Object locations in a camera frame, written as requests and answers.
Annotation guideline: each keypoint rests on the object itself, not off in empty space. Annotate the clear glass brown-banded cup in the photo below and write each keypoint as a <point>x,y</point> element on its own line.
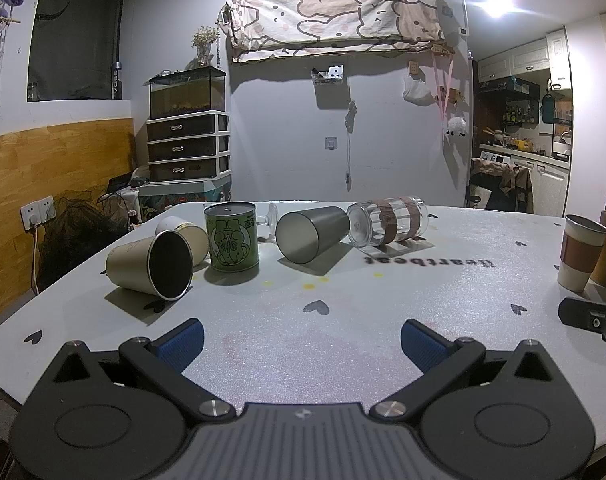
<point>388,222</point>

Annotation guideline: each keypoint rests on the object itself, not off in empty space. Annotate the chair with brown cloth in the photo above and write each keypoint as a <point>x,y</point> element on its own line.
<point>500,185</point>

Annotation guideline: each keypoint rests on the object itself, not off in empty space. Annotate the cartoon printed cloth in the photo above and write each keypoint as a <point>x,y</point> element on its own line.
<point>333,17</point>

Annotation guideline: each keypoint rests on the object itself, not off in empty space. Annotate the glass fish tank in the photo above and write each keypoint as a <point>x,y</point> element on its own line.
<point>188,92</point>

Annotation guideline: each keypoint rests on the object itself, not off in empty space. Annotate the white wall socket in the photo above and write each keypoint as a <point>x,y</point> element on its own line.
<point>38,212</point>

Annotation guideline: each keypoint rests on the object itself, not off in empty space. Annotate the clear wine glass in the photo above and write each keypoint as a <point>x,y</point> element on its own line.
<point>269,222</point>

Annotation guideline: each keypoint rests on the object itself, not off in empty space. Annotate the dried flowers in vase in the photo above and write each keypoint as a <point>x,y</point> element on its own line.
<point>204,45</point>

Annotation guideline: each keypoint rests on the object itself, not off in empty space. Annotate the green printed tin can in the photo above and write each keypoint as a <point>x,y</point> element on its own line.
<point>232,237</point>

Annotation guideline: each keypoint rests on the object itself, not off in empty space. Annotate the white cup brown sleeve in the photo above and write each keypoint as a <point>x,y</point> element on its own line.
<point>580,255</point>

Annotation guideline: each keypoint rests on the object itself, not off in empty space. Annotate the white plush sheep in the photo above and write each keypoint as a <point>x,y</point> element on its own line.
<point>456,126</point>

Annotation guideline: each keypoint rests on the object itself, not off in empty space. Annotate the white hanging bag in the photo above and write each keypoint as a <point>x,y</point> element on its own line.
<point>416,91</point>

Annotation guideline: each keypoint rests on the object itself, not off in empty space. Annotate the white three-drawer cabinet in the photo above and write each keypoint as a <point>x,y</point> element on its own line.
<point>188,147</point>

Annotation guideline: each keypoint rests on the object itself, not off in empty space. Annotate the white washing machine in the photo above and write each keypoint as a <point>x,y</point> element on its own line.
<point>498,157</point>

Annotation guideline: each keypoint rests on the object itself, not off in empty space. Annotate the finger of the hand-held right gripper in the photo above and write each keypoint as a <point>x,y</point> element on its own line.
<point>590,316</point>

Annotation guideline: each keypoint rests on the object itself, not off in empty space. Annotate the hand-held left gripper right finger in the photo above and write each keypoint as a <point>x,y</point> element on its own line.
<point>423,345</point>

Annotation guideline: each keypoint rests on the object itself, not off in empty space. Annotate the black net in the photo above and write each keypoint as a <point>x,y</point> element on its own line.
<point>78,235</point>

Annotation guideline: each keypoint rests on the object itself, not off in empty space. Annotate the white kitchen wall cabinets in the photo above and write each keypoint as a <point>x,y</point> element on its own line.
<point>523,57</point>

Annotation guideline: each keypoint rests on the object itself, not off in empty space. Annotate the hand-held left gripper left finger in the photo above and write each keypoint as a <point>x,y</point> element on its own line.
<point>182,345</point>

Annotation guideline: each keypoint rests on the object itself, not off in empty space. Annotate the dark window curtain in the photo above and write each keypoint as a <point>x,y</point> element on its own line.
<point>73,35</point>

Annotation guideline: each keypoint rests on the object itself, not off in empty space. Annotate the pink ribbon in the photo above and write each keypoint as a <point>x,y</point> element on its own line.
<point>445,87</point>

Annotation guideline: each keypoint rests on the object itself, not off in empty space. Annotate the grey metal cup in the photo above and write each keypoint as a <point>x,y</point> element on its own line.
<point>308,232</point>

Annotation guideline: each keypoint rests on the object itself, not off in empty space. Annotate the beige paper cup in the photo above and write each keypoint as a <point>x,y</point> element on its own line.
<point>140,262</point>

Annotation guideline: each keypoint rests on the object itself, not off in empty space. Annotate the white wall switch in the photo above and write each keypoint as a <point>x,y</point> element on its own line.
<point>330,142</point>

